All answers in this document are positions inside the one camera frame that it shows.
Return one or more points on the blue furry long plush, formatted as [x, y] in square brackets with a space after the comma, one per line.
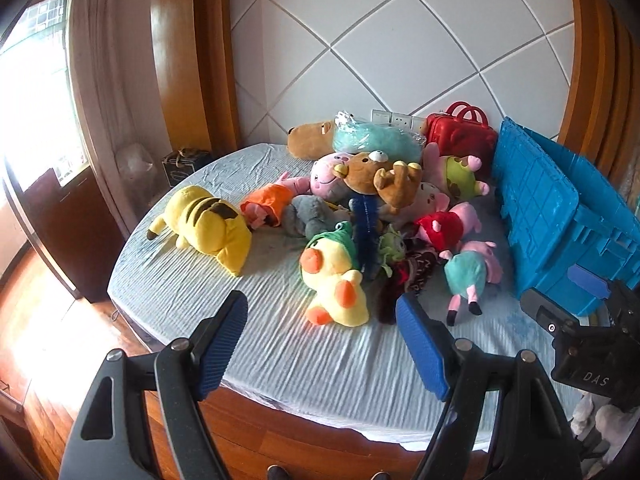
[367, 230]

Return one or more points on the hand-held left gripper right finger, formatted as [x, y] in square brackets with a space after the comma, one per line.
[420, 345]

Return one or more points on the pig plush in teal dress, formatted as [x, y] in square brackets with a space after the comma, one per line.
[467, 272]

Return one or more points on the blue plastic crate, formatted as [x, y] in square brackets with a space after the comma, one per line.
[550, 210]

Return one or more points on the dark brown patterned plush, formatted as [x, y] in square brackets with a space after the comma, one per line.
[415, 275]

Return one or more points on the beige curtain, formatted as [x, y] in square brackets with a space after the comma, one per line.
[115, 60]

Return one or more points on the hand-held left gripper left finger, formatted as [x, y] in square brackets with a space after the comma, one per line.
[220, 345]

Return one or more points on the wooden bed frame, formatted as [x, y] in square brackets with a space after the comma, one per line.
[300, 440]

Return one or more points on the white wall socket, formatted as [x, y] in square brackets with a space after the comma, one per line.
[381, 116]
[401, 119]
[419, 123]

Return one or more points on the dark wooden cabinet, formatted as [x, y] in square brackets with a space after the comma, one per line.
[75, 240]

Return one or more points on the brown bear plush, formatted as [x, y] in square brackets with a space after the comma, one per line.
[370, 170]

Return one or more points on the grey fluffy plush toy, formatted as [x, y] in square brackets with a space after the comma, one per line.
[310, 215]

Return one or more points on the pale pink spotted plush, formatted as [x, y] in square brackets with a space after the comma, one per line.
[431, 197]

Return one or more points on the pink pig plush green hood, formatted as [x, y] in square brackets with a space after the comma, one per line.
[455, 175]

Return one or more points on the clear plastic bag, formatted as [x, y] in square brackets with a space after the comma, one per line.
[135, 165]

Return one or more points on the white fluffy object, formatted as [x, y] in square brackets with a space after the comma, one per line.
[615, 422]

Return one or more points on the red toy suitcase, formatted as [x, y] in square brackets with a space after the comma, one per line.
[460, 135]

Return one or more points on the small green plush toy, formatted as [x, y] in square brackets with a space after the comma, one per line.
[392, 247]

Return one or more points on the pig plush in orange dress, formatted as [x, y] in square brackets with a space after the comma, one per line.
[265, 200]

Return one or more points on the yellow duck plush green hat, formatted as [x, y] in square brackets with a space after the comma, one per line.
[335, 280]

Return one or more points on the window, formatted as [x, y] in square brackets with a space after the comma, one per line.
[40, 85]

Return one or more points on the yellow striped mouse plush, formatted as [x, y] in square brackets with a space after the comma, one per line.
[210, 225]

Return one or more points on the teal pillow in plastic bag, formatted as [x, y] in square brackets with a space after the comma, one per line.
[380, 142]

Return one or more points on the pig plush in red dress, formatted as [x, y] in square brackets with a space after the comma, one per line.
[440, 227]

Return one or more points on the black box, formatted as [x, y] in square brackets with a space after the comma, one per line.
[182, 170]

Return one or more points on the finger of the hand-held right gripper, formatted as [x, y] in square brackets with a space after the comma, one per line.
[587, 281]
[542, 310]

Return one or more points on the brown capybara plush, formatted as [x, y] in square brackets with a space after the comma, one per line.
[310, 140]

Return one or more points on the pink whale plush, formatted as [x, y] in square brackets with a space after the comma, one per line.
[325, 175]

